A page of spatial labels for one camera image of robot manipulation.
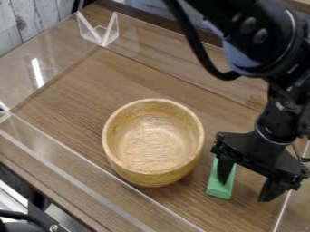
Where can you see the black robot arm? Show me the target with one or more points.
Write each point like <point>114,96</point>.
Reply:
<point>267,42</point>

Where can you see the wooden bowl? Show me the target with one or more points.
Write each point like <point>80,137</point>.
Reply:
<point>153,138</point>

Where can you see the clear acrylic corner bracket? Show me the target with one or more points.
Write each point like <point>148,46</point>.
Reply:
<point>98,34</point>

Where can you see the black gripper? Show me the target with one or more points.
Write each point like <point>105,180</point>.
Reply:
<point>260,151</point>

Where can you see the black metal mount bracket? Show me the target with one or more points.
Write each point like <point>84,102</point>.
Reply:
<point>49,223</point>

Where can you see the green rectangular block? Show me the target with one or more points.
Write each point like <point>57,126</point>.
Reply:
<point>217,188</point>

